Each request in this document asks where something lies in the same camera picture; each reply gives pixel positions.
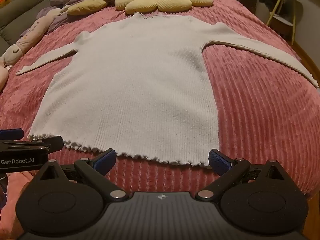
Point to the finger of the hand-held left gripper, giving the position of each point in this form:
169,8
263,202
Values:
51,143
11,133

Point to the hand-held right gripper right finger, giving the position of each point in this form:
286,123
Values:
220,161

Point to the yellow-legged side table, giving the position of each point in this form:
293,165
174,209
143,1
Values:
283,12

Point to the grey-green sofa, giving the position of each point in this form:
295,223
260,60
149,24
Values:
17,12

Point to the pink ribbed bedspread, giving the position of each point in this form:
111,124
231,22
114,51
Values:
262,120

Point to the white ribbed knit sweater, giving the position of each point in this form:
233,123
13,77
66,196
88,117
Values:
140,85

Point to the pink plush rabbit toy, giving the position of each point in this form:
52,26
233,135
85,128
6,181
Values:
27,36

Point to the yellow leaf-shaped pillow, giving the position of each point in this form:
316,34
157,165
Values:
86,6

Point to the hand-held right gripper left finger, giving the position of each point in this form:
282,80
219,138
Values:
106,161

